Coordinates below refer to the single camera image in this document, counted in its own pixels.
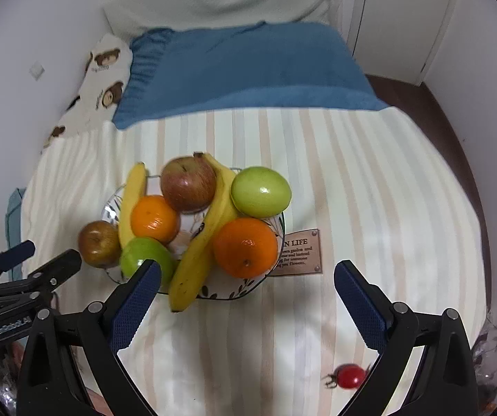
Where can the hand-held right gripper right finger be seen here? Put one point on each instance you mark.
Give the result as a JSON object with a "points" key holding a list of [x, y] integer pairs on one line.
{"points": [[361, 307]]}

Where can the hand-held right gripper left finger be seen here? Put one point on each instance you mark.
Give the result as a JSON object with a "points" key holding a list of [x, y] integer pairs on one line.
{"points": [[138, 307]]}

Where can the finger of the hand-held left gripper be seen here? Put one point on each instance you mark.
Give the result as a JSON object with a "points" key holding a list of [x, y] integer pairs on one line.
{"points": [[60, 266], [14, 253]]}

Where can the green apple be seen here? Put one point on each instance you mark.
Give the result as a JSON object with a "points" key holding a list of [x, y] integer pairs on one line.
{"points": [[260, 191], [144, 251]]}

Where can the red cherry tomato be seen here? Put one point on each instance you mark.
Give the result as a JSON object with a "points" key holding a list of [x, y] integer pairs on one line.
{"points": [[349, 376]]}

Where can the banana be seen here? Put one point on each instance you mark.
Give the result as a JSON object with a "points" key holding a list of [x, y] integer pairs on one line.
{"points": [[196, 260], [132, 208]]}

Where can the oval floral deer plate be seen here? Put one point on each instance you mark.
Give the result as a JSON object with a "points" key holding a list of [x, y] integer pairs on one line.
{"points": [[224, 287]]}

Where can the small orange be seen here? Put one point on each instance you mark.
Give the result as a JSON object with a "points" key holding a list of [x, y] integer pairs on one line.
{"points": [[154, 219]]}

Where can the large orange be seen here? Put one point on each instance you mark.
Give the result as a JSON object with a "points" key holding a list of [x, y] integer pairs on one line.
{"points": [[245, 247]]}

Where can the red apple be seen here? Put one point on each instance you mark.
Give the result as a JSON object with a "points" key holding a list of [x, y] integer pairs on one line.
{"points": [[188, 184]]}

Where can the striped cat print blanket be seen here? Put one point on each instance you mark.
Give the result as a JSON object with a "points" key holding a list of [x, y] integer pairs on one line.
{"points": [[318, 182]]}

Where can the bear print pillow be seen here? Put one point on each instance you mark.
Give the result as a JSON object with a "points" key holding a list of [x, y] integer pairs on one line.
{"points": [[97, 95]]}

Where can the blue blanket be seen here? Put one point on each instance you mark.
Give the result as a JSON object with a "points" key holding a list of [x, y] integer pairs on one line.
{"points": [[253, 65]]}

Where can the white door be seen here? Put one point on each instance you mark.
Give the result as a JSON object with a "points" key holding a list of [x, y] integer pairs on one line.
{"points": [[400, 21]]}

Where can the grey textured pillow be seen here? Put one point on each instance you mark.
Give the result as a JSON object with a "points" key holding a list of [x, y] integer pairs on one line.
{"points": [[214, 0]]}

